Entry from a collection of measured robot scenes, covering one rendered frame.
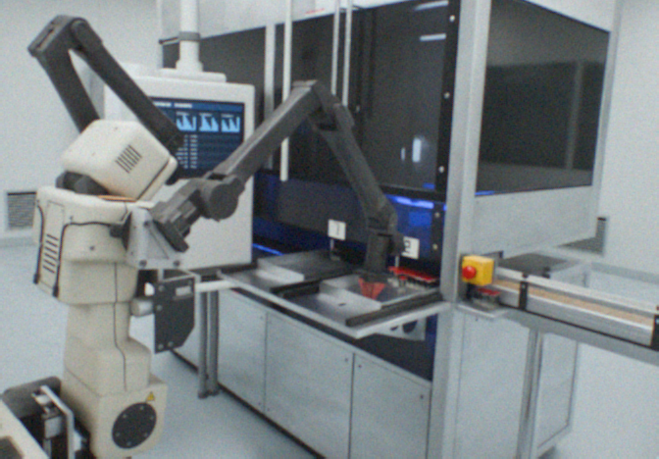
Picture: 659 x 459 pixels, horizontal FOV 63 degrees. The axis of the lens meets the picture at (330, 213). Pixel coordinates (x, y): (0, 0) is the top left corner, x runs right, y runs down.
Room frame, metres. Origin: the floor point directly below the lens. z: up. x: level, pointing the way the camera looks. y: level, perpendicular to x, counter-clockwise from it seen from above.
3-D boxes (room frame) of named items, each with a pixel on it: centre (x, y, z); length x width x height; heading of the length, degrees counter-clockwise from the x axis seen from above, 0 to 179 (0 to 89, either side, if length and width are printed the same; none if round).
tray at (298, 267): (1.92, 0.04, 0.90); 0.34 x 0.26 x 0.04; 132
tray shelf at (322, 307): (1.74, -0.02, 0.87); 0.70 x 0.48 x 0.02; 42
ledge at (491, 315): (1.58, -0.48, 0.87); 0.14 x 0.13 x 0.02; 132
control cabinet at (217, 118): (2.19, 0.58, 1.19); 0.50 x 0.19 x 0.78; 124
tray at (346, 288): (1.66, -0.19, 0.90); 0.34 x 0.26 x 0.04; 132
